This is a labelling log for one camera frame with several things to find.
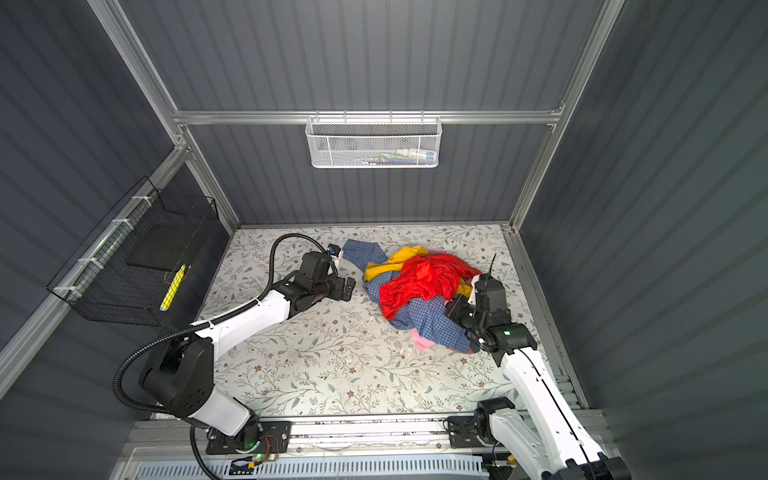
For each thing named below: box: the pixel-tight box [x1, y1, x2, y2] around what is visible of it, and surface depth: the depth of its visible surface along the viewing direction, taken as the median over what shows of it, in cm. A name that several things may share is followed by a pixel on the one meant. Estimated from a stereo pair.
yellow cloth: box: [364, 246, 429, 282], surface depth 98 cm
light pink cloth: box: [410, 328, 436, 351], surface depth 91 cm
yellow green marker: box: [159, 263, 186, 311], surface depth 70 cm
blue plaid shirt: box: [342, 239, 471, 354], surface depth 82 cm
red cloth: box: [379, 253, 483, 320], surface depth 84 cm
